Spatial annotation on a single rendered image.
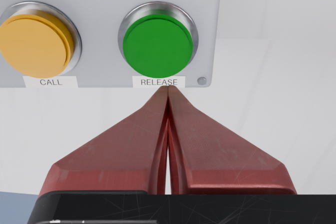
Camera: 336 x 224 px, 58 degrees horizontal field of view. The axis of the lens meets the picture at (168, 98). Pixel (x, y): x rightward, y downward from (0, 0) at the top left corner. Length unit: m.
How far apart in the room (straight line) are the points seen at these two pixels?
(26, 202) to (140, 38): 1.96
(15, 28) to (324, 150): 0.36
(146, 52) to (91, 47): 0.04
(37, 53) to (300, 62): 0.25
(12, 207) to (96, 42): 2.01
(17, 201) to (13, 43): 1.94
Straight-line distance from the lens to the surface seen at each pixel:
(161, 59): 0.18
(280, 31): 0.31
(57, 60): 0.19
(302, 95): 0.36
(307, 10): 0.31
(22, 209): 2.16
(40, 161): 0.42
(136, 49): 0.17
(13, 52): 0.19
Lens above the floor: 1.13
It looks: 55 degrees down
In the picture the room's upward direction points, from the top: 179 degrees clockwise
